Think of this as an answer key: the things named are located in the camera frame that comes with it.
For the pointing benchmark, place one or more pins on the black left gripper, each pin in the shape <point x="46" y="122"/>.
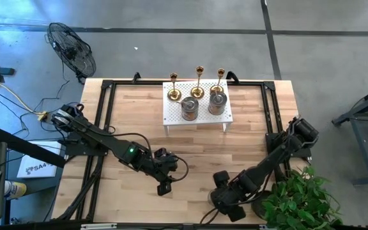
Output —
<point x="166" y="167"/>

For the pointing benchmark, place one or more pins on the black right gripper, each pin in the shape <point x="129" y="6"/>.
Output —
<point x="228" y="198"/>

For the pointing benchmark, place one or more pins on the orange-labelled candle tin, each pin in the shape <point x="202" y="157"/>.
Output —
<point x="189" y="111"/>
<point x="217" y="107"/>

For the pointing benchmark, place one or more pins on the brass candlestick holder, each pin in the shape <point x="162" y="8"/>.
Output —
<point x="216" y="87"/>
<point x="174" y="95"/>
<point x="197" y="92"/>

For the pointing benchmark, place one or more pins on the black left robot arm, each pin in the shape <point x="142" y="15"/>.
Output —
<point x="107" y="143"/>

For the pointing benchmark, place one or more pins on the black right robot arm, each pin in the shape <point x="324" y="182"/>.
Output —
<point x="276" y="153"/>

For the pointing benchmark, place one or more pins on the black plant pot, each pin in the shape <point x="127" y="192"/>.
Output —
<point x="260" y="207"/>

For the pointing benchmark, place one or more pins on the white perforated metal shelf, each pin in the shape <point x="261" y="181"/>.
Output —
<point x="172" y="116"/>

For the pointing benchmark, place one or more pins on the green leafy plant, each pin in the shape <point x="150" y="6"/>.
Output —
<point x="299" y="204"/>

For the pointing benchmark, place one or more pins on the silver aluminium extrusion bar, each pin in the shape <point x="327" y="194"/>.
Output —
<point x="97" y="226"/>

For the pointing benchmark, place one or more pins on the white paper sheet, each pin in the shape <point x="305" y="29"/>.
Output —
<point x="40" y="167"/>

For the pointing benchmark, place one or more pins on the yellow power strip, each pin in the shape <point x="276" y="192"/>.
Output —
<point x="44" y="115"/>

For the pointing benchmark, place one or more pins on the dark metal cart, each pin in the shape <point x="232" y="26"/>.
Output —
<point x="364" y="150"/>

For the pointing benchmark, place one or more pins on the black floor fan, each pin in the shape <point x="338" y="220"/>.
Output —
<point x="72" y="51"/>

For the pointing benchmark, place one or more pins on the yellow and white spray can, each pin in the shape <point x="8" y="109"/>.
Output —
<point x="16" y="190"/>

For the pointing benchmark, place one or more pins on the black metal table frame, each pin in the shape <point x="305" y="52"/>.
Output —
<point x="145" y="82"/>

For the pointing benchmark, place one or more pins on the black diagonal frame brace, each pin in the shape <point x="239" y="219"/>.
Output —
<point x="27" y="147"/>

